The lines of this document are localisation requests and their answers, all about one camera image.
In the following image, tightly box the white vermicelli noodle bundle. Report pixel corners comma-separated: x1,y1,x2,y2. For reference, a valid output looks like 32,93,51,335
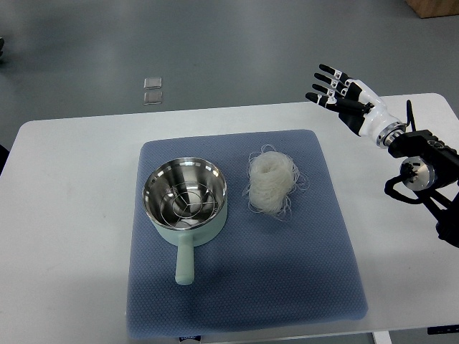
242,144,311,221

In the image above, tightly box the brown cardboard box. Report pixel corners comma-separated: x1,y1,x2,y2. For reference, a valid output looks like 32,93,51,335
405,0,458,19

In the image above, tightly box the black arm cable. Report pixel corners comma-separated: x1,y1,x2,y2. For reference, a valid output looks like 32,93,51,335
404,100,417,133

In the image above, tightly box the wire steaming rack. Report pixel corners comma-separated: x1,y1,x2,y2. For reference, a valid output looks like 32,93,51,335
160,182,219,221

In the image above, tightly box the blue textured mat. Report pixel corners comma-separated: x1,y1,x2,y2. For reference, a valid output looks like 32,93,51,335
127,130,368,339

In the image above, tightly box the mint green steel pot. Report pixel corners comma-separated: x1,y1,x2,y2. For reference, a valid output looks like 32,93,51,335
142,157,228,285

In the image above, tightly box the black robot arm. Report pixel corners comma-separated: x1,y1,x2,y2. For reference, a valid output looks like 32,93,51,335
384,130,458,247

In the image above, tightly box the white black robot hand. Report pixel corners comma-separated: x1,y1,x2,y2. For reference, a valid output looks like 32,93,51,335
306,64,407,148

